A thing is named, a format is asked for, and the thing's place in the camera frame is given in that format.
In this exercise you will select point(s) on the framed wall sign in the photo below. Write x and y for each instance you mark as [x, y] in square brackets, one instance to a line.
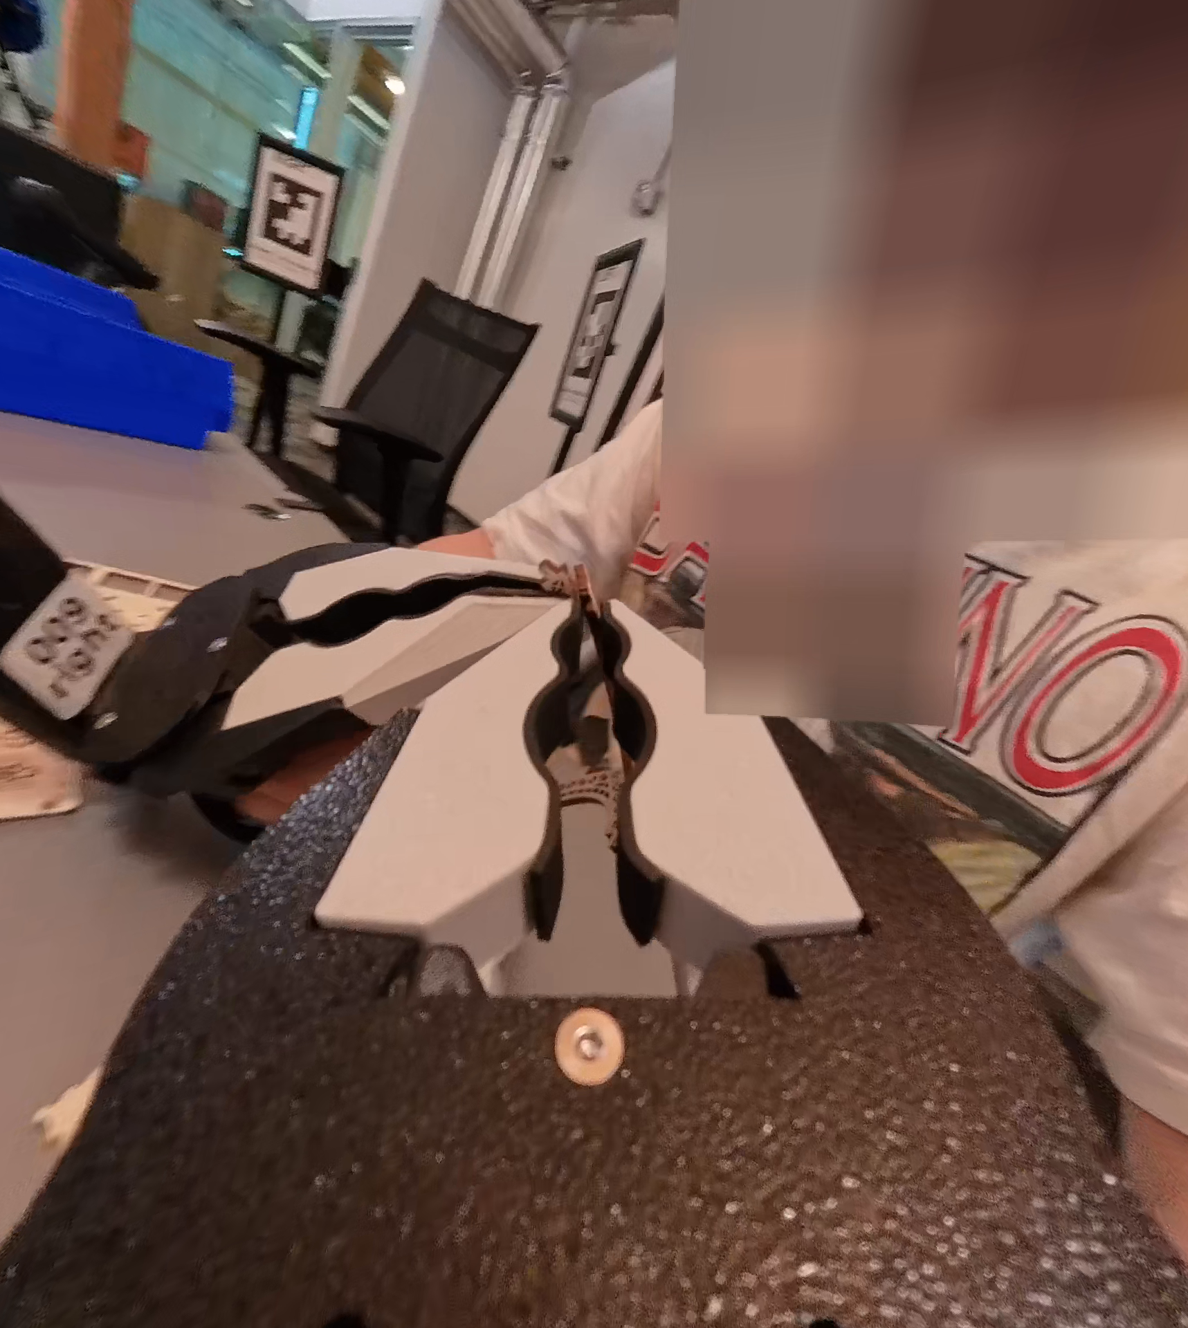
[594, 332]

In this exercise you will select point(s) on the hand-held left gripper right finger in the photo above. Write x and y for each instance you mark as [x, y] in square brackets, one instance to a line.
[739, 819]

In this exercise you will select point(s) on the wooden piece with jagged edges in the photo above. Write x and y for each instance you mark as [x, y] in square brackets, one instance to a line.
[69, 1109]

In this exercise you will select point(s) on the black-white marker sign on stand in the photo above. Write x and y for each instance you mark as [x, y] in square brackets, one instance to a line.
[292, 213]

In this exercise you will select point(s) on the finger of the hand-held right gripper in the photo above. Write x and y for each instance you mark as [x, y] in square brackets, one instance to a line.
[396, 664]
[386, 570]

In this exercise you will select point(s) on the black office chair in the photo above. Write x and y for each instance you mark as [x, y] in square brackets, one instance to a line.
[448, 353]

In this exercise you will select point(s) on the metal wall pipes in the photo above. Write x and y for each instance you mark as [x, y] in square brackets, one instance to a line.
[511, 187]

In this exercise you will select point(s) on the person's right hand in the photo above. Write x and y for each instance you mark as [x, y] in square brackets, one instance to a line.
[292, 788]

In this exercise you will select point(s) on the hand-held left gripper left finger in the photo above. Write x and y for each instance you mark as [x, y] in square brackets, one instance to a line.
[437, 819]

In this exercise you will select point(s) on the blue plastic bin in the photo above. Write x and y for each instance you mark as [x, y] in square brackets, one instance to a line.
[54, 353]

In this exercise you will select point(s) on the person's right forearm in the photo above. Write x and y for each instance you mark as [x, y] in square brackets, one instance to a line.
[458, 545]

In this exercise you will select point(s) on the black monitor on arm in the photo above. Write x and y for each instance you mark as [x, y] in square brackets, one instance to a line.
[22, 196]

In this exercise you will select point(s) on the wooden lattice tower side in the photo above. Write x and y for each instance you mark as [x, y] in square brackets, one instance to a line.
[585, 798]

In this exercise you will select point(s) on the wooden sheet with rectangular cutouts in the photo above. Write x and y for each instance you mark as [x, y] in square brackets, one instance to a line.
[126, 602]

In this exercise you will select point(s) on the cardboard boxes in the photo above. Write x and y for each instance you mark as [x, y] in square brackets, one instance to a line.
[178, 249]

